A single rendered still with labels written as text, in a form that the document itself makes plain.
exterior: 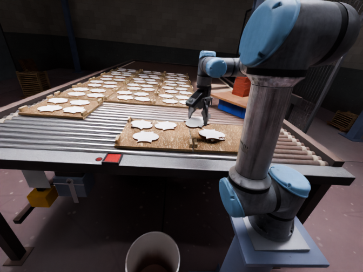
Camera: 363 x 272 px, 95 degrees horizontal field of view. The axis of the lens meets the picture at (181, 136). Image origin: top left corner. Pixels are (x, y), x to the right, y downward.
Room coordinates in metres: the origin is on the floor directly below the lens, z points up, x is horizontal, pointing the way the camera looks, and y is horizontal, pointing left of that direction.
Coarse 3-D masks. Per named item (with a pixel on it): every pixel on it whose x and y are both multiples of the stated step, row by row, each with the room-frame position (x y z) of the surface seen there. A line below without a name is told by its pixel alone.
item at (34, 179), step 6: (24, 174) 0.56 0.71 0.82; (30, 174) 0.56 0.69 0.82; (36, 174) 0.56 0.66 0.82; (42, 174) 0.57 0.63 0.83; (30, 180) 0.56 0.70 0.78; (36, 180) 0.56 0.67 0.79; (42, 180) 0.56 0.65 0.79; (30, 186) 0.56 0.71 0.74; (36, 186) 0.56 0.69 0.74; (42, 186) 0.56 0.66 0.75; (48, 186) 0.57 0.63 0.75
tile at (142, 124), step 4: (136, 120) 1.01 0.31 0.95; (140, 120) 1.01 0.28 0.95; (132, 124) 0.95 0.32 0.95; (136, 124) 0.95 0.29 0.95; (140, 124) 0.96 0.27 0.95; (144, 124) 0.96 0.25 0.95; (148, 124) 0.97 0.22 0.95; (140, 128) 0.90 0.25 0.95; (144, 128) 0.92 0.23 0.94; (148, 128) 0.92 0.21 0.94
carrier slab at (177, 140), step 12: (132, 120) 1.03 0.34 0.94; (144, 120) 1.05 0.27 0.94; (156, 120) 1.07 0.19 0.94; (132, 132) 0.86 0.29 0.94; (156, 132) 0.89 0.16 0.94; (168, 132) 0.91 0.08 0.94; (180, 132) 0.93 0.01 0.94; (120, 144) 0.72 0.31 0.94; (132, 144) 0.74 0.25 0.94; (144, 144) 0.75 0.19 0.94; (156, 144) 0.76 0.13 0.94; (168, 144) 0.77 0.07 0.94; (180, 144) 0.79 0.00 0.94
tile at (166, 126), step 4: (156, 124) 0.98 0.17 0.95; (160, 124) 0.99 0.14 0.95; (164, 124) 0.99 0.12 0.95; (168, 124) 1.00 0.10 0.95; (172, 124) 1.01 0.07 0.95; (156, 128) 0.94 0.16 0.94; (160, 128) 0.93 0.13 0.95; (164, 128) 0.93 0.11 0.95; (168, 128) 0.94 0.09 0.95; (172, 128) 0.95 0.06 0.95
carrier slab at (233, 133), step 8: (208, 128) 1.02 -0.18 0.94; (216, 128) 1.04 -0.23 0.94; (224, 128) 1.05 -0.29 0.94; (232, 128) 1.07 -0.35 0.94; (240, 128) 1.08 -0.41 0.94; (192, 136) 0.89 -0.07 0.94; (232, 136) 0.95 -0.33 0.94; (240, 136) 0.96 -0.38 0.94; (192, 144) 0.82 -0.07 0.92; (200, 144) 0.81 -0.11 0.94; (208, 144) 0.82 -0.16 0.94; (216, 144) 0.83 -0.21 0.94; (224, 144) 0.84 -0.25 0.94; (232, 144) 0.85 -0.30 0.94; (208, 152) 0.76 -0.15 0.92; (216, 152) 0.76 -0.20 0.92; (224, 152) 0.76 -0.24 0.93; (232, 152) 0.77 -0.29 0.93
